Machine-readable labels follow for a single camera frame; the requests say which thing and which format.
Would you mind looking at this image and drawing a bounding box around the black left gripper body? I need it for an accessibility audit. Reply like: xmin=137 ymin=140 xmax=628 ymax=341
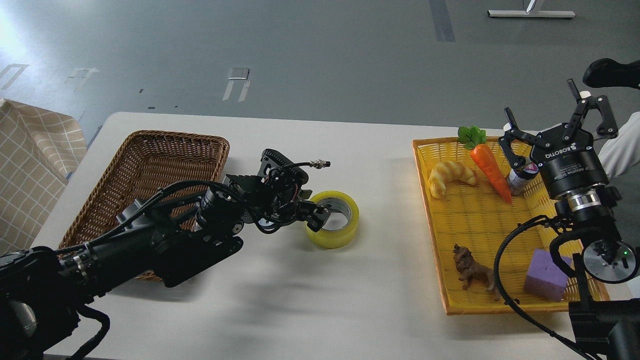
xmin=245 ymin=178 xmax=311 ymax=234

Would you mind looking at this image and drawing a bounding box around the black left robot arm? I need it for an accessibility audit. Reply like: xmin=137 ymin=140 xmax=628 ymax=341
xmin=0 ymin=148 xmax=332 ymax=360

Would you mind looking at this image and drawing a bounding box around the yellow tape roll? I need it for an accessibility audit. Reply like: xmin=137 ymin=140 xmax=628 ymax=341
xmin=306 ymin=190 xmax=360 ymax=249

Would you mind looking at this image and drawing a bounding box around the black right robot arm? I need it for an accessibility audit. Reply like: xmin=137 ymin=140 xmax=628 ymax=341
xmin=493 ymin=79 xmax=640 ymax=360

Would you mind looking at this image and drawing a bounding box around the beige checkered cloth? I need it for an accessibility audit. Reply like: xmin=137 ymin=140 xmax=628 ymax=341
xmin=0 ymin=99 xmax=87 ymax=253

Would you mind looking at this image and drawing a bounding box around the purple foam cube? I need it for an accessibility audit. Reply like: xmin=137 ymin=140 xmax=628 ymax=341
xmin=523 ymin=248 xmax=569 ymax=302

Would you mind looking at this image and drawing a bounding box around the toy carrot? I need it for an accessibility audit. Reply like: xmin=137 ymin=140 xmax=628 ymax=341
xmin=457 ymin=125 xmax=513 ymax=204

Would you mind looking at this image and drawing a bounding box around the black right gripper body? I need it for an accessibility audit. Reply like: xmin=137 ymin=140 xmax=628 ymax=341
xmin=530 ymin=123 xmax=608 ymax=199

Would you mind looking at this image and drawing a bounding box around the brown toy lion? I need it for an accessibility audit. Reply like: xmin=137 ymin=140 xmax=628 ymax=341
xmin=452 ymin=243 xmax=504 ymax=302

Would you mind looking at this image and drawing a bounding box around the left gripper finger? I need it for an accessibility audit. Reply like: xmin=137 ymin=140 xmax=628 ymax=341
xmin=300 ymin=200 xmax=331 ymax=233

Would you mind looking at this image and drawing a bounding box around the brown wicker basket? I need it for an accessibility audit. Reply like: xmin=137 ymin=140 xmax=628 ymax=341
xmin=60 ymin=130 xmax=243 ymax=289

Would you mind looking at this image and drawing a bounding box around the metal floor socket plate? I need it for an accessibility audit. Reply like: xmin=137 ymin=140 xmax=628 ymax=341
xmin=228 ymin=67 xmax=250 ymax=81

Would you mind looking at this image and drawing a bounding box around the white stand base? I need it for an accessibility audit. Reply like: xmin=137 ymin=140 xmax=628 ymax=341
xmin=486 ymin=0 xmax=576 ymax=19

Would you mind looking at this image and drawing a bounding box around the toy croissant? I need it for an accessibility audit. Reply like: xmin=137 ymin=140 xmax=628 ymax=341
xmin=428 ymin=161 xmax=479 ymax=199

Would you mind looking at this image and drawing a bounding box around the black shoe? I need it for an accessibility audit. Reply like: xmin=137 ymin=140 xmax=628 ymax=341
xmin=582 ymin=58 xmax=640 ymax=90

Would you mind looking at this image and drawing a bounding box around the small dark jar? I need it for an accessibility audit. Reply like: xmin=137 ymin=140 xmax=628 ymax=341
xmin=505 ymin=162 xmax=539 ymax=197

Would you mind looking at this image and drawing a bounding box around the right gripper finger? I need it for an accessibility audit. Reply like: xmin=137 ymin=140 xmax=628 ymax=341
xmin=498 ymin=107 xmax=551 ymax=175
xmin=562 ymin=78 xmax=619 ymax=143

